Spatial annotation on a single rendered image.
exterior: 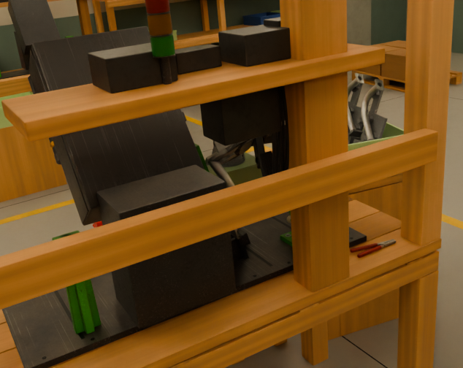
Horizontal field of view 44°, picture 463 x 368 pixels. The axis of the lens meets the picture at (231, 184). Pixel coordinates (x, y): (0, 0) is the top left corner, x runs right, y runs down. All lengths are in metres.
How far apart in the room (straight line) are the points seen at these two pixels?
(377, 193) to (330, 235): 1.09
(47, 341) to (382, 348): 1.75
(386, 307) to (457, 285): 0.55
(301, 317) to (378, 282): 0.29
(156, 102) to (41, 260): 0.39
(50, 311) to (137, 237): 0.55
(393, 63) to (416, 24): 5.85
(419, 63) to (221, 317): 0.91
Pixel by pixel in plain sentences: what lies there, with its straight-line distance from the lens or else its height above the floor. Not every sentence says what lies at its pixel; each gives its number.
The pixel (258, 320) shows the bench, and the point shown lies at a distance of 1.60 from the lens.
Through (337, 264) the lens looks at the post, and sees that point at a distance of 1.70.
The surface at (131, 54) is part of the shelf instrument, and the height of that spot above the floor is 1.61.
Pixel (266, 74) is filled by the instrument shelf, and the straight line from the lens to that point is 1.32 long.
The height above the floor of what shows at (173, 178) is 1.24.
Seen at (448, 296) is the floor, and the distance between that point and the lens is 3.33.
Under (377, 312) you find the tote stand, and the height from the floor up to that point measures 0.08.
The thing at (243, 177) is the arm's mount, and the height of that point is 0.90.
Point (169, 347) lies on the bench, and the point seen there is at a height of 0.88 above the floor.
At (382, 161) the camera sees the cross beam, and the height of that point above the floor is 1.24.
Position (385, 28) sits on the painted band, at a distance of 10.32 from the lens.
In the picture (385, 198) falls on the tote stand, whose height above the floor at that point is 0.69.
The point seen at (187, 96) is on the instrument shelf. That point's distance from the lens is 1.23.
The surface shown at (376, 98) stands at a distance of 2.80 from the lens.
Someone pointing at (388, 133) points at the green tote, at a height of 0.91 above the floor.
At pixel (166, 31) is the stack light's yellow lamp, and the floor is 1.65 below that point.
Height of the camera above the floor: 1.80
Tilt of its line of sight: 22 degrees down
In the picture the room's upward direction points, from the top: 5 degrees counter-clockwise
